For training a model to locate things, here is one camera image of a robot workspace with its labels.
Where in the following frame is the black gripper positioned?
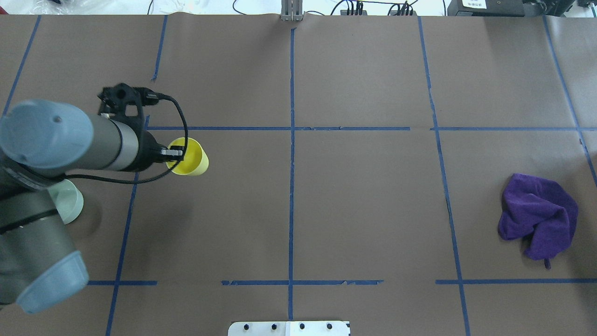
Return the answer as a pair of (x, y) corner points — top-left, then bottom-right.
(136, 131), (185, 172)

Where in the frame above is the pale green bowl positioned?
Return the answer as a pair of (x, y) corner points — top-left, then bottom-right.
(47, 179), (84, 225)

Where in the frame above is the yellow plastic cup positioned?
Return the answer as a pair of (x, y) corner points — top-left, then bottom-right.
(172, 138), (209, 176)

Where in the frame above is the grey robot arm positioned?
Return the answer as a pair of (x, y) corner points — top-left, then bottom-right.
(1, 99), (187, 314)

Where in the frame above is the aluminium extrusion post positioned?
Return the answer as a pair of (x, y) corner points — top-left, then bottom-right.
(281, 0), (304, 22)

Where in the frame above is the power strip with plugs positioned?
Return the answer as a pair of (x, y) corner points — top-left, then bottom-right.
(330, 0), (416, 16)

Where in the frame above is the black equipment box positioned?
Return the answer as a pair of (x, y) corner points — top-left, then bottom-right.
(446, 0), (576, 17)

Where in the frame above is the clear plastic bag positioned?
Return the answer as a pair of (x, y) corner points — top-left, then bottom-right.
(28, 0), (116, 15)

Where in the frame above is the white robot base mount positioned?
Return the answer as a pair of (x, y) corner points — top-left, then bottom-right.
(228, 321), (351, 336)

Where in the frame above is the purple crumpled cloth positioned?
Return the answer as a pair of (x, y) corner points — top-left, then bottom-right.
(497, 174), (579, 270)

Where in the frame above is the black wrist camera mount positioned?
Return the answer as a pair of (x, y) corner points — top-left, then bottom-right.
(97, 83), (160, 136)

